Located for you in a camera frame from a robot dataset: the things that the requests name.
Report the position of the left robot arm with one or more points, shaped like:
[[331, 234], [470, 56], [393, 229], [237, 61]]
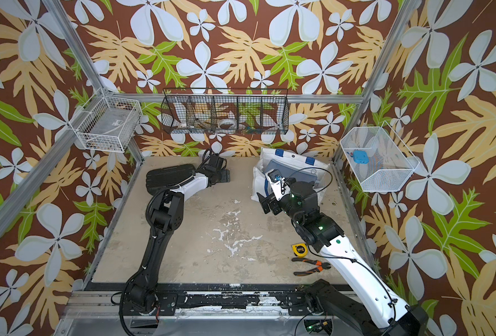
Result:
[[164, 214]]

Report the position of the black plastic tool case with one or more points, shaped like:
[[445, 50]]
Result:
[[169, 177]]

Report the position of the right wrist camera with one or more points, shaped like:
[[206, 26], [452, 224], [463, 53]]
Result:
[[277, 183]]

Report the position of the white wire basket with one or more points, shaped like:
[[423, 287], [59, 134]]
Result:
[[106, 122], [391, 162]]

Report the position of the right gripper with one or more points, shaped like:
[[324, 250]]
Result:
[[267, 201]]

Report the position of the white wire basket right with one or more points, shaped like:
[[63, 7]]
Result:
[[391, 162]]

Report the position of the white wire basket left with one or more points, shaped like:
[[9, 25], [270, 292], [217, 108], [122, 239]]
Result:
[[106, 122]]

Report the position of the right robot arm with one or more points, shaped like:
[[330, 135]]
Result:
[[377, 310]]

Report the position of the white Doraemon canvas bag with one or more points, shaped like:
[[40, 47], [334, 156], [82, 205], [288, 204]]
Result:
[[260, 184]]

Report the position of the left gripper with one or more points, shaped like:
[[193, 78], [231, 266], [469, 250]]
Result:
[[226, 176]]

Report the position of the yellow tape measure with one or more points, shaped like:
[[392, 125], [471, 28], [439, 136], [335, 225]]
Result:
[[300, 250]]

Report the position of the blue object in basket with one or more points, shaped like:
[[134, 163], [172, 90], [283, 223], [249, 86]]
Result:
[[360, 157]]

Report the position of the black wire basket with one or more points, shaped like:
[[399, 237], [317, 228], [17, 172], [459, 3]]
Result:
[[227, 111]]

